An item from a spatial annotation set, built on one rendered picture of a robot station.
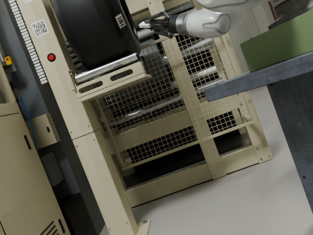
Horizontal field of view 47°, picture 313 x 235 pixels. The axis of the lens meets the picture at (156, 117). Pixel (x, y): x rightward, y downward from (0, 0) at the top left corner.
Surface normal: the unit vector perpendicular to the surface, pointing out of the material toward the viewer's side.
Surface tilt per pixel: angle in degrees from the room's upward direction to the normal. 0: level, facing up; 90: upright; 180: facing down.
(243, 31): 90
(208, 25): 95
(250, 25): 90
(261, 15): 90
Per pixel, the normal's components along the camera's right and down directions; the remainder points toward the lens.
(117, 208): -0.07, 0.09
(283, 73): -0.71, 0.32
